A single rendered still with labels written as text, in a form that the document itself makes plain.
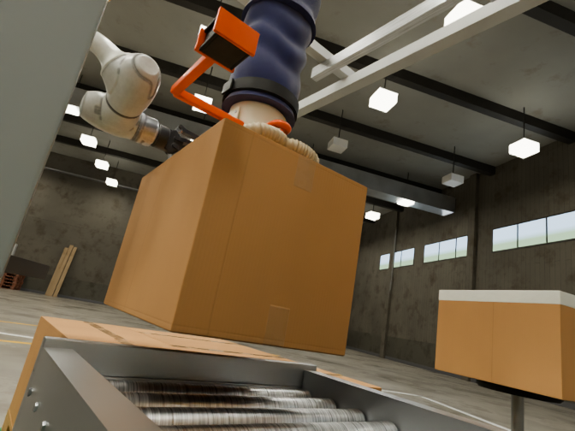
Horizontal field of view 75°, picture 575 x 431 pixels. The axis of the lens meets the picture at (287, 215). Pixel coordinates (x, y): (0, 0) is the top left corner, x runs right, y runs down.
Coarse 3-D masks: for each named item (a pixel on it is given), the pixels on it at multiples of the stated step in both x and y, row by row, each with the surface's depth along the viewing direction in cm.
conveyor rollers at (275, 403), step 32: (128, 384) 73; (160, 384) 77; (192, 384) 82; (160, 416) 58; (192, 416) 61; (224, 416) 65; (256, 416) 69; (288, 416) 73; (320, 416) 78; (352, 416) 84
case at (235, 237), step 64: (192, 192) 74; (256, 192) 74; (320, 192) 83; (128, 256) 101; (192, 256) 65; (256, 256) 72; (320, 256) 81; (192, 320) 63; (256, 320) 70; (320, 320) 79
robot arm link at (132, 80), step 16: (96, 32) 98; (96, 48) 97; (112, 48) 98; (112, 64) 95; (128, 64) 93; (144, 64) 94; (112, 80) 96; (128, 80) 94; (144, 80) 94; (160, 80) 99; (112, 96) 99; (128, 96) 97; (144, 96) 98; (128, 112) 102
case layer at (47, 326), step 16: (48, 320) 162; (64, 320) 174; (64, 336) 125; (80, 336) 130; (96, 336) 137; (112, 336) 146; (128, 336) 156; (144, 336) 167; (160, 336) 180; (176, 336) 196; (192, 336) 213; (32, 352) 163; (208, 352) 150; (224, 352) 161; (240, 352) 173; (256, 352) 187; (32, 368) 152; (368, 384) 143; (16, 400) 156
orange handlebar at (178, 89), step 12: (204, 60) 76; (192, 72) 80; (204, 72) 80; (180, 84) 86; (180, 96) 91; (192, 96) 92; (204, 108) 94; (216, 108) 96; (276, 120) 96; (288, 132) 98
